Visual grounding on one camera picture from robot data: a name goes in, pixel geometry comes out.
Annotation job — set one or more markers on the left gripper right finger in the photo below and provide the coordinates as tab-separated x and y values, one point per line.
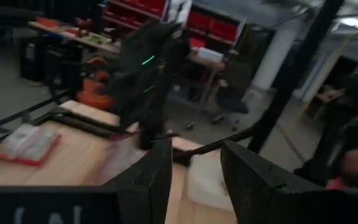
275	202

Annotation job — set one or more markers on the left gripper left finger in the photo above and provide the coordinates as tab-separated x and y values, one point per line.
135	199

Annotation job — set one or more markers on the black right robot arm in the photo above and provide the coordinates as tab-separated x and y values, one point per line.
141	77

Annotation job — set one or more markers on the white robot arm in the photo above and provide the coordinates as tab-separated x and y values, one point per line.
177	9

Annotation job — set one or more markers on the black office chair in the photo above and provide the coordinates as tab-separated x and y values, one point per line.
232	104

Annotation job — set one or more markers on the orange shop vacuum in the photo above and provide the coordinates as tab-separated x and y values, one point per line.
93	96

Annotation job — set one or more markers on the white pillar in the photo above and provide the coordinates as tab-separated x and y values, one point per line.
272	62

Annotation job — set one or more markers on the wooden workbench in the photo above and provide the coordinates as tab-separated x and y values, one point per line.
104	46

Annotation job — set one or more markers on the black storage case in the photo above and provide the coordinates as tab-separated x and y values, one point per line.
33	59

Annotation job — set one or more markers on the red bin shelf rack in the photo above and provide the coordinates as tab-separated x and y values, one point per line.
222	29

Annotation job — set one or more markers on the black rig post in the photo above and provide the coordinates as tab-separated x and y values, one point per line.
295	71

